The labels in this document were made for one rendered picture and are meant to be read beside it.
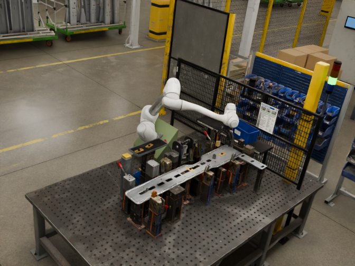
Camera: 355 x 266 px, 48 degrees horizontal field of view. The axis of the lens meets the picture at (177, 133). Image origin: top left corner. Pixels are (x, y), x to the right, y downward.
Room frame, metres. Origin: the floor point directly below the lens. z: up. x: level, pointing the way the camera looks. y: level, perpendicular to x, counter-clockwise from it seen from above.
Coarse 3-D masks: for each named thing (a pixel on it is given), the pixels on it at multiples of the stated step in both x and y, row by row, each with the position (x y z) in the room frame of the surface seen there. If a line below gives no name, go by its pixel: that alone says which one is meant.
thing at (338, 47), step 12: (348, 0) 9.40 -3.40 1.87; (348, 12) 9.34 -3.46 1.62; (336, 24) 9.47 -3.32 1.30; (348, 24) 9.26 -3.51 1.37; (336, 36) 9.41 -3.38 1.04; (348, 36) 9.23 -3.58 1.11; (336, 48) 9.36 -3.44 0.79; (348, 48) 9.17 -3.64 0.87; (348, 60) 9.11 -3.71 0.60; (348, 72) 9.05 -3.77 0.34
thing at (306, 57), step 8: (296, 48) 7.85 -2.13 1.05; (304, 48) 7.93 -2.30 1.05; (312, 48) 8.01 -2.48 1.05; (320, 48) 8.09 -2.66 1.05; (280, 56) 7.49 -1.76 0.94; (288, 56) 7.36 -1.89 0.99; (296, 56) 7.27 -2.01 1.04; (304, 56) 7.46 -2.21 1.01; (312, 56) 7.45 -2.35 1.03; (320, 56) 7.44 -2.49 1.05; (328, 56) 7.51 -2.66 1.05; (296, 64) 7.32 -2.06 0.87; (304, 64) 7.51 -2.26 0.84; (312, 64) 7.42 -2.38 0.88; (328, 72) 7.37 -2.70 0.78
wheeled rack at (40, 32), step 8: (40, 16) 9.86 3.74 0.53; (24, 32) 9.07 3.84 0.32; (32, 32) 9.19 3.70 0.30; (40, 32) 9.13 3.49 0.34; (48, 32) 9.44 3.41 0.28; (56, 32) 9.25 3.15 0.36; (0, 40) 8.38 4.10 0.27; (8, 40) 8.46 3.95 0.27; (16, 40) 8.57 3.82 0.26; (24, 40) 8.69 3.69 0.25; (32, 40) 8.82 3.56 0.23; (40, 40) 8.96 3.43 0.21; (48, 40) 9.23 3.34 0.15
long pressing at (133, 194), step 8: (216, 152) 3.46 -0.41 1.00; (224, 152) 3.48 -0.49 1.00; (232, 152) 3.50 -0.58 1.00; (216, 160) 3.30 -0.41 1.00; (224, 160) 3.32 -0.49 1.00; (176, 168) 3.06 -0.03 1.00; (184, 168) 3.09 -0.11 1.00; (200, 168) 3.12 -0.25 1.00; (160, 176) 2.91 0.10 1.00; (168, 176) 2.93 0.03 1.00; (184, 176) 2.96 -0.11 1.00; (192, 176) 2.98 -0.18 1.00; (144, 184) 2.76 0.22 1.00; (152, 184) 2.78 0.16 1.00; (168, 184) 2.81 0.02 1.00; (176, 184) 2.83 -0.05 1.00; (128, 192) 2.63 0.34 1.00; (136, 192) 2.64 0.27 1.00; (160, 192) 2.68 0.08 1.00; (136, 200) 2.54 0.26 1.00; (144, 200) 2.55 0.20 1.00
